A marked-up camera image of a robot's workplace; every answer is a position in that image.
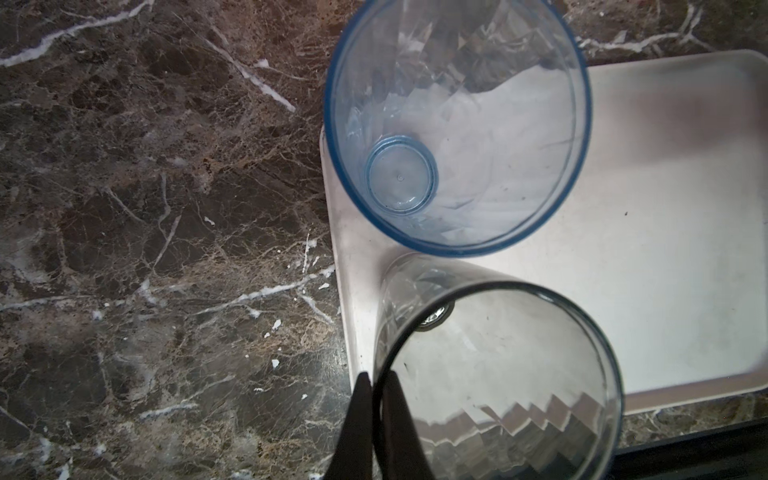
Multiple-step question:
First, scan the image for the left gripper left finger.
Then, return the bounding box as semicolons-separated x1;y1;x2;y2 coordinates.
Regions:
323;372;373;480

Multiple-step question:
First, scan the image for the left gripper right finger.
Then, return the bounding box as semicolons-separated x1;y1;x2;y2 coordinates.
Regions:
381;371;434;479

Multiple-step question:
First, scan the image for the dark smoky transparent tumbler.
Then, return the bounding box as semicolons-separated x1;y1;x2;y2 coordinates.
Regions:
373;253;624;479

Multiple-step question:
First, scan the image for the blue-grey transparent tumbler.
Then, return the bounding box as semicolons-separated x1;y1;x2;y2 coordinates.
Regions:
324;1;593;258

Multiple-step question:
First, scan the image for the beige plastic tray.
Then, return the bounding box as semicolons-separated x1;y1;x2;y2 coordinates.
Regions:
319;49;768;415

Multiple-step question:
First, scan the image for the black front frame rail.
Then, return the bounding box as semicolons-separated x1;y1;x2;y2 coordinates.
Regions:
606;419;767;479

